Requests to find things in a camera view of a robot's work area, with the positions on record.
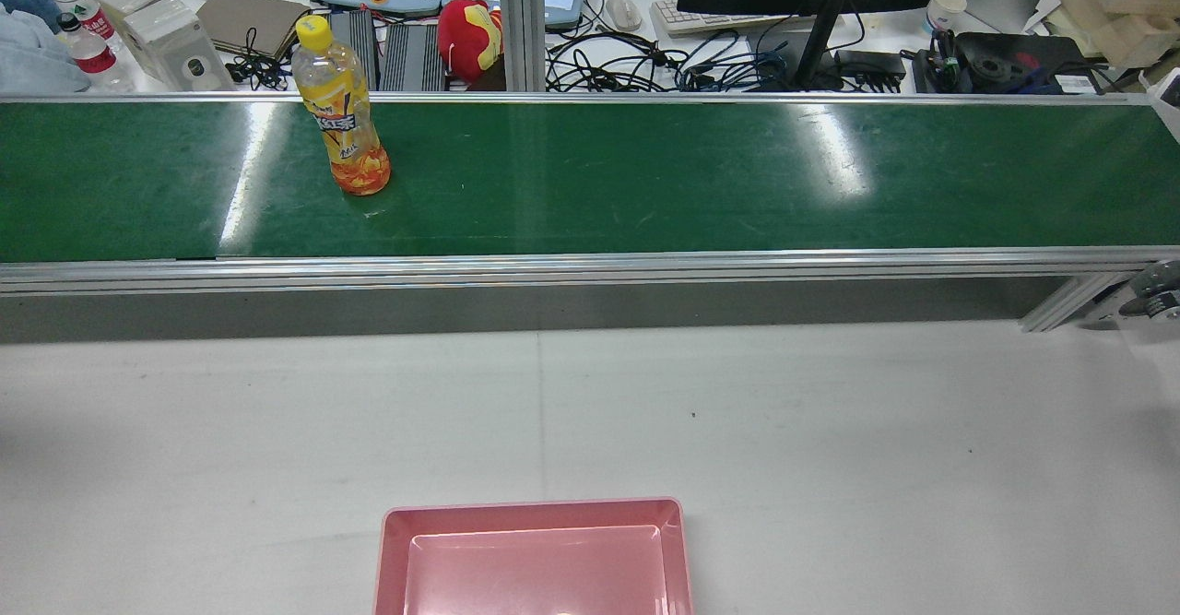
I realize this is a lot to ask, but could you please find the aluminium conveyor leg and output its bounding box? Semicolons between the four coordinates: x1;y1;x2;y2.
1019;274;1131;334

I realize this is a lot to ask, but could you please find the blue cable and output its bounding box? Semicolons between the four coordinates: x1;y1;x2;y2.
678;34;786;91

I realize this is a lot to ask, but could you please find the black device with round part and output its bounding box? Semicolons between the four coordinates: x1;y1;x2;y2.
913;31;1113;96

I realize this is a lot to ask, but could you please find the white box with round hole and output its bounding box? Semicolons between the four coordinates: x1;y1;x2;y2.
122;0;237;93

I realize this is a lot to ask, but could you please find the orange drink bottle yellow cap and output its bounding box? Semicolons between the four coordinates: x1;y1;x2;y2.
291;15;392;197

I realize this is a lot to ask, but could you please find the black coiled cable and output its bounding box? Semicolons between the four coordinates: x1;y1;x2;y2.
226;28;298;90

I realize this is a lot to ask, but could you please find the pink plastic basket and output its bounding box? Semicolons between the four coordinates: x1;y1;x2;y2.
373;497;694;615

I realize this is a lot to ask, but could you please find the white paper cup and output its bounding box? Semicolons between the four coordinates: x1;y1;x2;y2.
925;0;969;37

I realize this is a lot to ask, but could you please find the light blue cloth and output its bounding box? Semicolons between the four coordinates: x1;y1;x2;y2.
0;0;93;95

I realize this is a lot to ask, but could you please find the black cable tangle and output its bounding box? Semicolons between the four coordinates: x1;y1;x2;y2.
546;30;831;93

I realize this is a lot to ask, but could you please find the aluminium profile post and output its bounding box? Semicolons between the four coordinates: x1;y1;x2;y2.
497;0;548;93

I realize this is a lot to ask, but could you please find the clear water bottle black cap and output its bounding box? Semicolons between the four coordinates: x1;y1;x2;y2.
55;12;137;93

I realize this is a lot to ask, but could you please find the black monitor stand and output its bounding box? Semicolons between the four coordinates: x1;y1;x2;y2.
795;0;869;90

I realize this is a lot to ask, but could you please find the black finned metal box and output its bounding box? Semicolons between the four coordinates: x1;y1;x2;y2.
381;23;451;92
327;8;382;91

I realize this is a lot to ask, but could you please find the green conveyor belt aluminium frame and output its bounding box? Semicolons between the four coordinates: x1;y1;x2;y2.
0;91;1180;298

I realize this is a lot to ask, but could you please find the brown cardboard sheet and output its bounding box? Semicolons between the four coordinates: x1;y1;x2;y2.
195;0;313;61

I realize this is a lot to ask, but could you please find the red yellow plush toy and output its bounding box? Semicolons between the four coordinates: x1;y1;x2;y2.
437;0;506;87

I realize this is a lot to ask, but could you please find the white keyboard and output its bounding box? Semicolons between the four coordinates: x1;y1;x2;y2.
650;0;814;39

